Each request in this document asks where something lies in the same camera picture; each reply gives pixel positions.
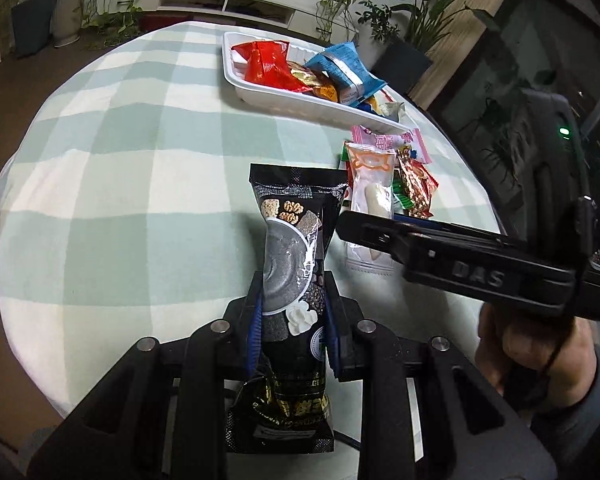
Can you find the red snack packet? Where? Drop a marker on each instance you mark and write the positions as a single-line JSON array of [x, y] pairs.
[[267, 65]]

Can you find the blue yellow cake packet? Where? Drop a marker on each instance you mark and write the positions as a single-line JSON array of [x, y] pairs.
[[370, 105]]

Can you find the pink cartoon snack packet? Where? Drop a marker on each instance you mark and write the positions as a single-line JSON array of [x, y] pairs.
[[392, 141]]

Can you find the black sesame snack bag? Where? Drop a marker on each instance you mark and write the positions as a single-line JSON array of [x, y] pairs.
[[283, 408]]

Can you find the dark sleeved forearm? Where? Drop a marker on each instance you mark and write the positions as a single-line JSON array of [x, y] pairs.
[[572, 435]]

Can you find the person's right hand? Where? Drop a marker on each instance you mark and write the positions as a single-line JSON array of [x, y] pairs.
[[570, 367]]

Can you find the white plastic tray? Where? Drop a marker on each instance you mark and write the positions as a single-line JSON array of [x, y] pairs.
[[298, 105]]

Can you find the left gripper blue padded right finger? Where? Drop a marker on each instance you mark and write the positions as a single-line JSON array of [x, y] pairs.
[[337, 329]]

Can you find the green seaweed snack packet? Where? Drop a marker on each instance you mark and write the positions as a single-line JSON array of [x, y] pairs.
[[400, 194]]

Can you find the white tv console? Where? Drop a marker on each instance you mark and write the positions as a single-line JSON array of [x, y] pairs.
[[263, 12]]

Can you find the red patterned candy packet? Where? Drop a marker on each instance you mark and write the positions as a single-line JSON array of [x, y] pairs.
[[418, 185]]

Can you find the clear orange-print snack packet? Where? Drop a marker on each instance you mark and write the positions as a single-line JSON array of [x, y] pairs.
[[368, 260]]

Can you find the orange snack stick packet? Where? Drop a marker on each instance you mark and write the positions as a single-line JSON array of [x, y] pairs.
[[326, 92]]

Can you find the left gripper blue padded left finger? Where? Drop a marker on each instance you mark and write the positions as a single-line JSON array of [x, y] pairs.
[[254, 305]]

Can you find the gold red pie packet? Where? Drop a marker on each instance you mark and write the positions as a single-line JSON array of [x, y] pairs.
[[304, 75]]

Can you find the light blue snack bag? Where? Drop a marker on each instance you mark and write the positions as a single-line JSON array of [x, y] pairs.
[[352, 80]]

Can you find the dark blue pot plant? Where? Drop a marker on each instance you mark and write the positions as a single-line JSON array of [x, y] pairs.
[[409, 30]]

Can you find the grey white snack packet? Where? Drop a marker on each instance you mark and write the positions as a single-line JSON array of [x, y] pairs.
[[394, 111]]

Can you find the green white checkered tablecloth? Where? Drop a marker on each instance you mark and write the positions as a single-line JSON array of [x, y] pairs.
[[127, 210]]

